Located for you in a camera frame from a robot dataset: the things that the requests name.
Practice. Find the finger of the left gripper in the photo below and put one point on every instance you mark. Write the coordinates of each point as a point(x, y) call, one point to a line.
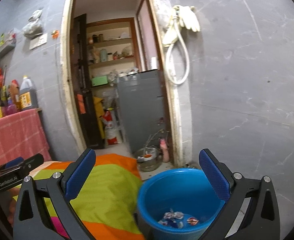
point(15, 175)
point(11, 164)

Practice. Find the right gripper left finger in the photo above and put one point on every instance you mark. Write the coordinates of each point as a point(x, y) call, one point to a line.
point(32, 220)

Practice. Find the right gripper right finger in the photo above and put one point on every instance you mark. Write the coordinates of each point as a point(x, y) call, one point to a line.
point(262, 218)

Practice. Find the red white wrapper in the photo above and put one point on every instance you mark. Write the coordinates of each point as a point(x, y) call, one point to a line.
point(192, 221)

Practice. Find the person's left hand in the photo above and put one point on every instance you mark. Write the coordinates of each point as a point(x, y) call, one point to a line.
point(8, 201)

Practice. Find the pink checked cloth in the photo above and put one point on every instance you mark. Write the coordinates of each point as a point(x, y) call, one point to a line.
point(22, 135)

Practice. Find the purple bottle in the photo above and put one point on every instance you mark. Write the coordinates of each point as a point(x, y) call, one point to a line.
point(11, 108)

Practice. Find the large soy sauce jug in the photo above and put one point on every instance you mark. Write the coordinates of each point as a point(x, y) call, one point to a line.
point(27, 94)

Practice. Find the colourful patchwork table cloth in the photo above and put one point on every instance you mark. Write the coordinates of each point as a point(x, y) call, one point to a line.
point(106, 204)

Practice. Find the blue plastic bucket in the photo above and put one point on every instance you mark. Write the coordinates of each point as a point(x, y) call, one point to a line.
point(186, 190)

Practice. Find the yellow bag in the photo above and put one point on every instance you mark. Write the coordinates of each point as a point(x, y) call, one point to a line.
point(99, 114)

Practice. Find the pink bottle on floor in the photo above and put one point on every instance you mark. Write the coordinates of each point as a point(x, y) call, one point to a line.
point(165, 152)

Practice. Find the steel pot on floor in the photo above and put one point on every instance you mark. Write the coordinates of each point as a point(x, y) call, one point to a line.
point(148, 159)

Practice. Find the green plastic box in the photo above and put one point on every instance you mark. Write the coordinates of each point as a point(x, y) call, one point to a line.
point(99, 81)

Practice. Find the hanging plastic bag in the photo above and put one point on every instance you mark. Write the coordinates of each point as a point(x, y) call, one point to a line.
point(34, 27)

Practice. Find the grey refrigerator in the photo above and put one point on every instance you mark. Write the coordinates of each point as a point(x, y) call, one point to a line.
point(141, 103)

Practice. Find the wooden shelf unit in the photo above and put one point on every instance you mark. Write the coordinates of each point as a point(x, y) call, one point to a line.
point(113, 48)

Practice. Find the grey wall shelf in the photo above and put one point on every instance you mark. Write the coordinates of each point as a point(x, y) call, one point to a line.
point(7, 47)

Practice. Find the white wall socket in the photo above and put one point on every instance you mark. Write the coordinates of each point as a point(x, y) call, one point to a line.
point(38, 41)

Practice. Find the white glove on wall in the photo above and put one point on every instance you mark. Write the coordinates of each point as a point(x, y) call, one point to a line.
point(186, 18)

